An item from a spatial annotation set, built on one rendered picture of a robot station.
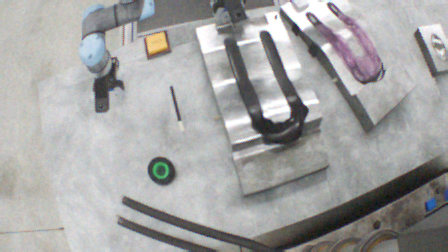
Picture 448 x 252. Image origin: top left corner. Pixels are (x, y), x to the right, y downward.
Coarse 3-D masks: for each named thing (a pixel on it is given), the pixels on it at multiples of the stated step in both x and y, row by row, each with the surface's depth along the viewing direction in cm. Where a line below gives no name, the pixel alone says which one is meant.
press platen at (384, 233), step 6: (372, 234) 66; (378, 234) 65; (384, 234) 65; (390, 234) 65; (396, 234) 65; (360, 240) 69; (366, 240) 66; (372, 240) 65; (378, 240) 64; (384, 240) 64; (360, 246) 65; (366, 246) 65; (372, 246) 64
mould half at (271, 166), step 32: (256, 32) 145; (224, 64) 143; (256, 64) 143; (288, 64) 143; (224, 96) 139; (224, 128) 141; (256, 160) 138; (288, 160) 138; (320, 160) 138; (256, 192) 139
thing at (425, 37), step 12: (420, 36) 150; (432, 36) 150; (444, 36) 149; (420, 48) 154; (432, 48) 147; (444, 48) 148; (432, 60) 146; (444, 60) 147; (432, 72) 149; (444, 72) 149
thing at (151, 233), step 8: (120, 224) 137; (128, 224) 136; (136, 224) 136; (144, 232) 134; (152, 232) 134; (160, 232) 134; (160, 240) 133; (168, 240) 132; (176, 240) 132; (184, 248) 131; (192, 248) 130
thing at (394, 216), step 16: (416, 192) 141; (432, 192) 141; (384, 208) 140; (400, 208) 140; (416, 208) 140; (352, 224) 139; (368, 224) 139; (384, 224) 139; (400, 224) 138; (320, 240) 139; (336, 240) 138
